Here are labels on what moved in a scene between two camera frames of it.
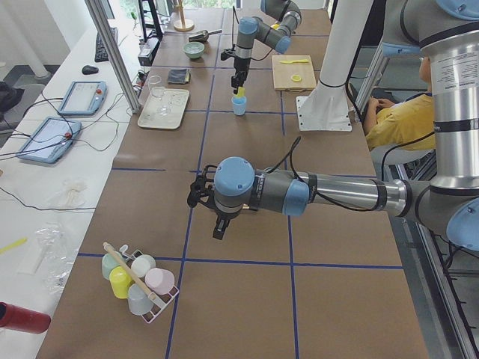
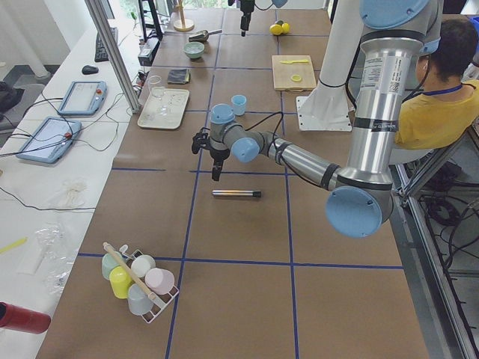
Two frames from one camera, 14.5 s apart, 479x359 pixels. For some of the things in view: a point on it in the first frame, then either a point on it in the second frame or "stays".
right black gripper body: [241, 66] -> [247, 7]
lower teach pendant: [50, 140] stays
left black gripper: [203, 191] -> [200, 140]
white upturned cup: [142, 265] stays
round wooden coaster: [182, 25] stays
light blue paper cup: [239, 105] stays
